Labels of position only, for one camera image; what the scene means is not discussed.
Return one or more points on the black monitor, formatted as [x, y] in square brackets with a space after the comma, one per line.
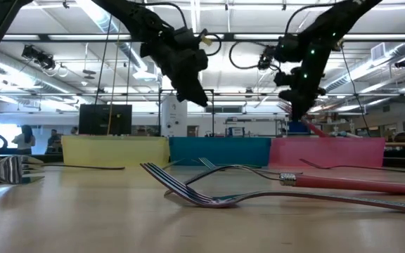
[104, 119]

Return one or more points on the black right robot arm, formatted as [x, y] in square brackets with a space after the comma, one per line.
[343, 17]

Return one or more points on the distant workbench with sign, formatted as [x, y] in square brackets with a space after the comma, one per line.
[237, 131]

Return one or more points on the iridescent blue fork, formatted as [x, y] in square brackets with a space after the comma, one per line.
[199, 197]

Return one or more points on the yellow plastic bin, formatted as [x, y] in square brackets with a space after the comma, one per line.
[114, 151]

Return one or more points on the black fork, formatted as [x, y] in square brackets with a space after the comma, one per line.
[320, 168]
[118, 168]

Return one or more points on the blue spoon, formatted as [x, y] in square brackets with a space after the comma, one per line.
[207, 163]

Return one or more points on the white column machine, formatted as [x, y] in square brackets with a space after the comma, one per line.
[174, 119]

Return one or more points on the black stand frame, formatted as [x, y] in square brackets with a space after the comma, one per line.
[212, 119]

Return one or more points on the black ceiling dome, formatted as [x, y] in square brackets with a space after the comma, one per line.
[403, 63]

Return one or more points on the blue plastic bin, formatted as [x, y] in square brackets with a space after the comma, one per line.
[223, 149]

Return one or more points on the black hanging device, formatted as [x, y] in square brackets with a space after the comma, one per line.
[37, 56]

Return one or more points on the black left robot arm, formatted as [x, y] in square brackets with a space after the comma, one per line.
[125, 14]

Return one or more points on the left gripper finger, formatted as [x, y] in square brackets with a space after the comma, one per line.
[186, 89]
[199, 89]

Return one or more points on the person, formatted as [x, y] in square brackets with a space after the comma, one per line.
[25, 140]
[53, 142]
[74, 130]

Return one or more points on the blue box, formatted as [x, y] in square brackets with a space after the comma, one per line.
[295, 128]

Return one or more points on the red plastic bin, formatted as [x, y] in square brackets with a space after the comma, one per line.
[329, 151]

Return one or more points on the black overhead frame beam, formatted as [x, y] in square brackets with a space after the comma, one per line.
[229, 37]

